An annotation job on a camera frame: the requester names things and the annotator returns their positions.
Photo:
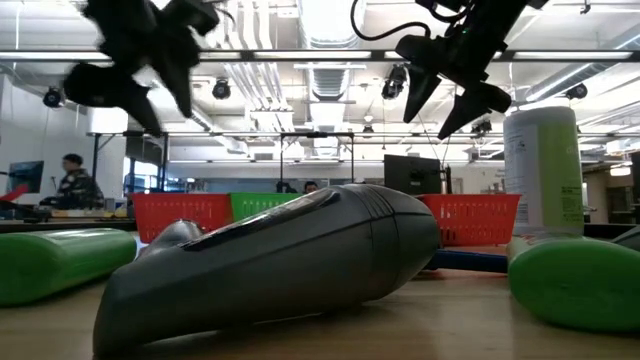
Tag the blue toiletry packet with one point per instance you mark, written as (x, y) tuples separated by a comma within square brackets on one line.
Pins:
[(470, 260)]

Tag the person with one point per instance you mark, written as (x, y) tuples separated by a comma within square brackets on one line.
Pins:
[(311, 188), (77, 190)]

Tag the dark background monitor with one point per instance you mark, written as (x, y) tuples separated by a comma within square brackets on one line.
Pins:
[(410, 175)]

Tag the green bottle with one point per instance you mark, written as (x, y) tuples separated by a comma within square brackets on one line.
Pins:
[(575, 285), (60, 265)]

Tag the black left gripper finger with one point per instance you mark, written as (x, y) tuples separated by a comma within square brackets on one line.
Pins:
[(182, 80), (105, 85)]

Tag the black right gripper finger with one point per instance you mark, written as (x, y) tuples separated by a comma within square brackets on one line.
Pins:
[(475, 105), (417, 90)]

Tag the grey handheld vacuum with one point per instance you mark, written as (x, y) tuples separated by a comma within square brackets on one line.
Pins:
[(275, 260)]

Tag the green plastic basket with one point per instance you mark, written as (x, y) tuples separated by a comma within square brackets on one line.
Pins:
[(255, 202)]

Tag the black ceiling spotlight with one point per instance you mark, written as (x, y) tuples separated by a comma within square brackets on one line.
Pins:
[(482, 127), (577, 91), (52, 97), (394, 85), (221, 90)]

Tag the black background rig frame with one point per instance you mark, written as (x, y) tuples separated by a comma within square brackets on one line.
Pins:
[(95, 170)]

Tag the white green wipes canister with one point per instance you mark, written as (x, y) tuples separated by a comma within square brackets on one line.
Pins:
[(545, 175)]

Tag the red plastic basket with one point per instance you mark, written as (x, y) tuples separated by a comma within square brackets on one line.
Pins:
[(175, 210), (475, 217)]

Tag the red angled bar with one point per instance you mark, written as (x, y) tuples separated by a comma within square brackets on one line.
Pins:
[(15, 194)]

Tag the glowing light fixture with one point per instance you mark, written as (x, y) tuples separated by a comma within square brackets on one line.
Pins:
[(620, 171)]

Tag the blue-screen background monitor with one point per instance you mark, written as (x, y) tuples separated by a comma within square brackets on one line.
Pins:
[(27, 175)]

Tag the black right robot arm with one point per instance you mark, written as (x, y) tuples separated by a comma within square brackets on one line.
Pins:
[(505, 7)]

